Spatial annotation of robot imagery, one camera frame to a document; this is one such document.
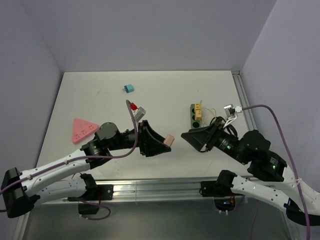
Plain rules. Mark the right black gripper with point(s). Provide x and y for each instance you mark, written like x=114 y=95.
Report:
x=196 y=137

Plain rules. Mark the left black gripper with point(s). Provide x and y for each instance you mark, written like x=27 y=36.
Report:
x=150 y=143

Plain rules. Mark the green power strip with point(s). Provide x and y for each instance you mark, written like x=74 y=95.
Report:
x=194 y=124

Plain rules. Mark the brown plug adapter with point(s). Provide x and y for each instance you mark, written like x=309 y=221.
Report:
x=169 y=139

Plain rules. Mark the yellow charger with cable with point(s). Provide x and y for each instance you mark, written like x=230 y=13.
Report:
x=205 y=115

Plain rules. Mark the yellow plug adapter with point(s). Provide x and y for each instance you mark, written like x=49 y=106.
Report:
x=197 y=107

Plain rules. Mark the teal plug adapter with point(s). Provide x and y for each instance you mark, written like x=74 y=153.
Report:
x=128 y=88

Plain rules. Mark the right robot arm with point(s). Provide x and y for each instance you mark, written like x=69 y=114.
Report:
x=300 y=202

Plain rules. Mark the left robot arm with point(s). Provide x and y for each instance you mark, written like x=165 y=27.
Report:
x=67 y=177

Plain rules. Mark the pink triangular power strip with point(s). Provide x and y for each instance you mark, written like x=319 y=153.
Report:
x=81 y=129

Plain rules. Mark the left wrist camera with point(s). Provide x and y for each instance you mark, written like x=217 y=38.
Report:
x=139 y=114

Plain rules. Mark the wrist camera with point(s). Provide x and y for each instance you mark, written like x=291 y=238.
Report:
x=231 y=112
x=139 y=114

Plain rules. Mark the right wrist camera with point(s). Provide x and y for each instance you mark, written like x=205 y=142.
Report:
x=231 y=112

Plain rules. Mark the aluminium front rail frame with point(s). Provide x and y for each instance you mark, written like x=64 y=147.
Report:
x=157 y=209

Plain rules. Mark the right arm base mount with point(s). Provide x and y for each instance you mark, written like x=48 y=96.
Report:
x=224 y=199

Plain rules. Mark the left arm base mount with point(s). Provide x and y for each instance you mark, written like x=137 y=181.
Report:
x=90 y=201

